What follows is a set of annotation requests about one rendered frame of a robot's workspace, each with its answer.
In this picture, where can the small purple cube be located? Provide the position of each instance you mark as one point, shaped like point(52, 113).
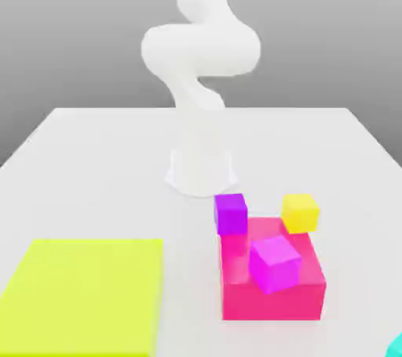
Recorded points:
point(231, 214)

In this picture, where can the large lime yellow box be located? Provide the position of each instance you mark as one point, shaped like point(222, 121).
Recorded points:
point(84, 294)

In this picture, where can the small magenta cube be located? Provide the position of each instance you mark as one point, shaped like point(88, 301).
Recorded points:
point(276, 266)

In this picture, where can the small yellow cube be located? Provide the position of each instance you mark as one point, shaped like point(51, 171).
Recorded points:
point(300, 214)

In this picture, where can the large pink box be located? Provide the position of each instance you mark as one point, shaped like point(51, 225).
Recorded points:
point(273, 302)

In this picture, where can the small cyan cube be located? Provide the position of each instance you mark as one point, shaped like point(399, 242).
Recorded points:
point(396, 347)

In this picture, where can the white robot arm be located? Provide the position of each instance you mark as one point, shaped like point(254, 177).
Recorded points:
point(201, 49)

